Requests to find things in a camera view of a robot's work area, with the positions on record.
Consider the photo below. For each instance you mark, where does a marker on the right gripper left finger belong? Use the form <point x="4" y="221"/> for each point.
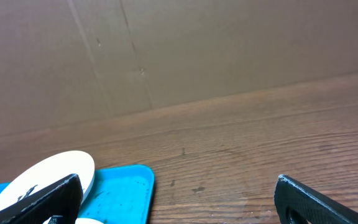
<point x="59" y="203"/>

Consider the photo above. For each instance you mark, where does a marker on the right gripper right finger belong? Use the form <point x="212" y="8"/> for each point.
<point x="297" y="203"/>

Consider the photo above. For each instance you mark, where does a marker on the teal plastic tray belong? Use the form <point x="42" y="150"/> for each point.
<point x="119" y="195"/>

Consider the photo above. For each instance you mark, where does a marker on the yellow-green plate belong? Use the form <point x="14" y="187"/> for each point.
<point x="77" y="221"/>

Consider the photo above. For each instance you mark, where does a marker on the white plate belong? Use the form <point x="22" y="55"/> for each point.
<point x="48" y="171"/>

